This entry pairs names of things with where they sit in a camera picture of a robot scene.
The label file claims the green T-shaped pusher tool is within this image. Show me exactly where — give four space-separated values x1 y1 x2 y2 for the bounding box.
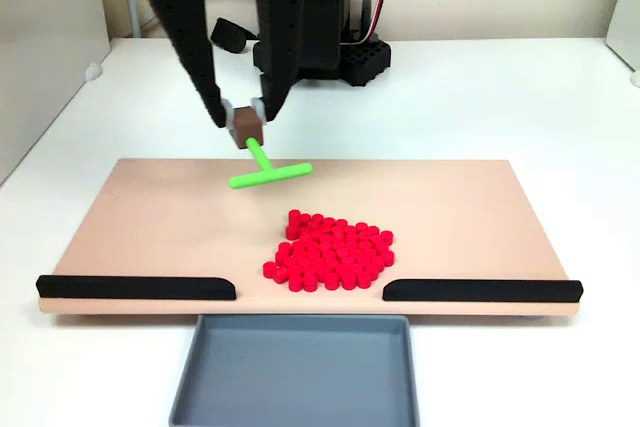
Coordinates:
228 106 315 191

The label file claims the beige plastic board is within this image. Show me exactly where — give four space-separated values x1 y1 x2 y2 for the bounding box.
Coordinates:
37 157 584 319

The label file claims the grey rectangular tray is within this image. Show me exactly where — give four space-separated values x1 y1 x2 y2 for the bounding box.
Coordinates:
168 314 422 427

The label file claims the black board rail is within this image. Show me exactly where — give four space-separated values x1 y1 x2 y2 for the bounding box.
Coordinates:
382 278 585 304
34 274 237 302

